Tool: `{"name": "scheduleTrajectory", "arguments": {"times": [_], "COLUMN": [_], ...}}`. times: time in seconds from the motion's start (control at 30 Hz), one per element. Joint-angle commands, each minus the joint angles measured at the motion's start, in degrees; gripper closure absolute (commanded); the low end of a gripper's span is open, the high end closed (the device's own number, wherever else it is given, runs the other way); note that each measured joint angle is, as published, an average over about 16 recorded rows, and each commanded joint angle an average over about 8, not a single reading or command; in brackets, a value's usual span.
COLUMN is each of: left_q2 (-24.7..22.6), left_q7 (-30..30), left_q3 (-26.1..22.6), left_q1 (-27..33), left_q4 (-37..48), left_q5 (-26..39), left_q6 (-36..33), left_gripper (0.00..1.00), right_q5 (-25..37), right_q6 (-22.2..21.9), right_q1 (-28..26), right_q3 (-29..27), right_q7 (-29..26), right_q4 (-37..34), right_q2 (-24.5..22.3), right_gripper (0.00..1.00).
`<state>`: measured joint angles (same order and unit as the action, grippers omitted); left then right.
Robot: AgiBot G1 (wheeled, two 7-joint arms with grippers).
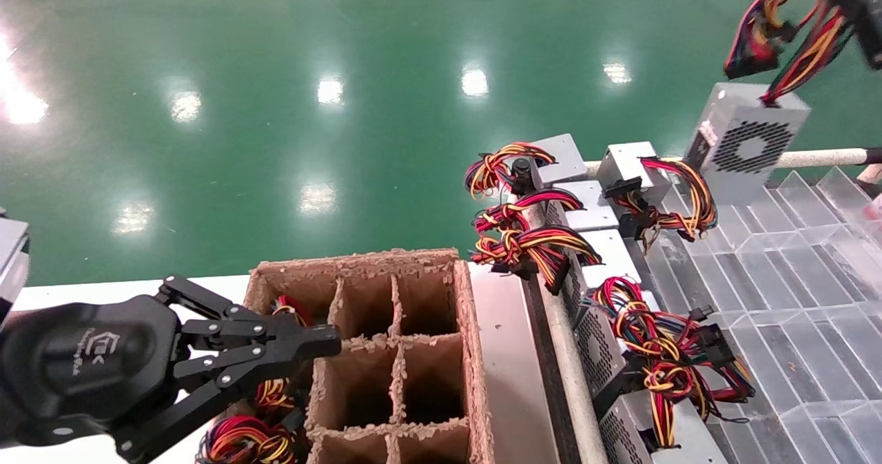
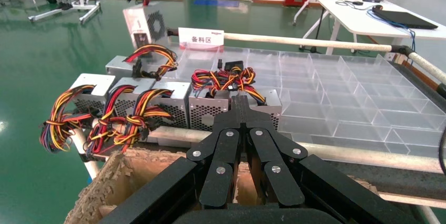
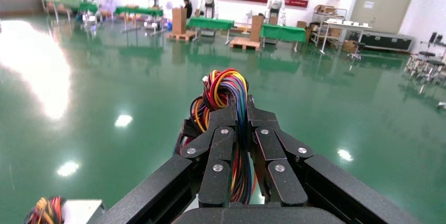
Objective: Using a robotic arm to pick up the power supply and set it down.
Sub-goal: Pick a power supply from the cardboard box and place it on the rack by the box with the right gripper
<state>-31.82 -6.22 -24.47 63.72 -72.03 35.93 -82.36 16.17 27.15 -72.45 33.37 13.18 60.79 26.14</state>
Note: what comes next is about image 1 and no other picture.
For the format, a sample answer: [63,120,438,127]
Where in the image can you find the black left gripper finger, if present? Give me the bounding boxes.
[155,275,342,351]

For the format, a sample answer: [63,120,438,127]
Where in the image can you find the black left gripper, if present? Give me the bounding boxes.
[0,295,342,463]

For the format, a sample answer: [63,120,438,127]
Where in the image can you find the brown cardboard divider box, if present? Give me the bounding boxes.
[227,248,495,464]

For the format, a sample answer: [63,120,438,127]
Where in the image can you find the black cart edge bar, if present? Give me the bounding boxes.
[520,264,583,464]

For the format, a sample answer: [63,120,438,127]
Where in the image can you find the wire bundle in box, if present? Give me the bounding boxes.
[272,295,311,327]

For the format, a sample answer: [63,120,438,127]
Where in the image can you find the left wrist camera housing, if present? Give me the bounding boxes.
[0,209,30,323]

